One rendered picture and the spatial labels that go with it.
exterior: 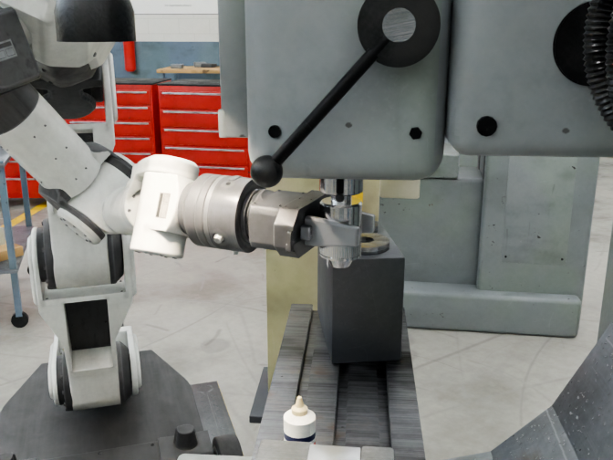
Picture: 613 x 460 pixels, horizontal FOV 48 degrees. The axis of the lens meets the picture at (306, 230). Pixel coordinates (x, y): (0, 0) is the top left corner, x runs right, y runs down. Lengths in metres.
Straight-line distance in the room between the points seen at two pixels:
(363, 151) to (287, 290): 2.03
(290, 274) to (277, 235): 1.90
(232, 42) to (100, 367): 1.00
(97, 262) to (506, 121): 0.95
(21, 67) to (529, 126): 0.65
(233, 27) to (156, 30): 9.42
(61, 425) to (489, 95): 1.35
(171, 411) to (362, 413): 0.77
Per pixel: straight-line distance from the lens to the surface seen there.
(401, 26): 0.61
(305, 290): 2.66
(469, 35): 0.63
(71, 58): 1.10
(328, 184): 0.74
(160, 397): 1.81
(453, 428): 2.76
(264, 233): 0.77
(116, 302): 1.47
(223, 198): 0.79
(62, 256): 1.41
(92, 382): 1.62
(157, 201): 0.85
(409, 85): 0.65
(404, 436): 1.02
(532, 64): 0.64
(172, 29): 10.09
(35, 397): 1.89
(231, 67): 0.74
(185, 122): 5.48
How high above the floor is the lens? 1.46
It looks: 17 degrees down
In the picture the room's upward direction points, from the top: straight up
